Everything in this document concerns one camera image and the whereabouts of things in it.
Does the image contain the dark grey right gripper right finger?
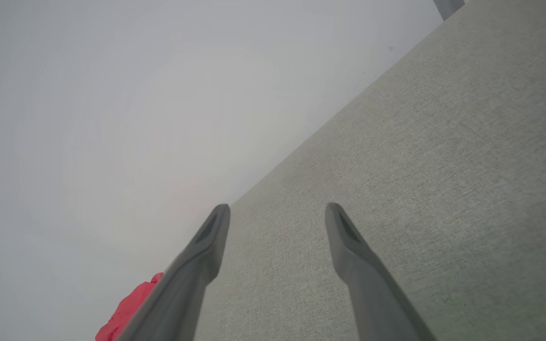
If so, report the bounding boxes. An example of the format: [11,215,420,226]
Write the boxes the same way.
[325,202,437,341]

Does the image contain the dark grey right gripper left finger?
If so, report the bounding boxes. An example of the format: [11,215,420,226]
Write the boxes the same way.
[119,204,231,341]

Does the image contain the red basketball jersey white sleeves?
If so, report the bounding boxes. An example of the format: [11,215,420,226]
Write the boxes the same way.
[95,272,164,341]

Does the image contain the grey fabric sofa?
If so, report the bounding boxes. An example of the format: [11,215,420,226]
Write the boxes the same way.
[193,0,546,341]

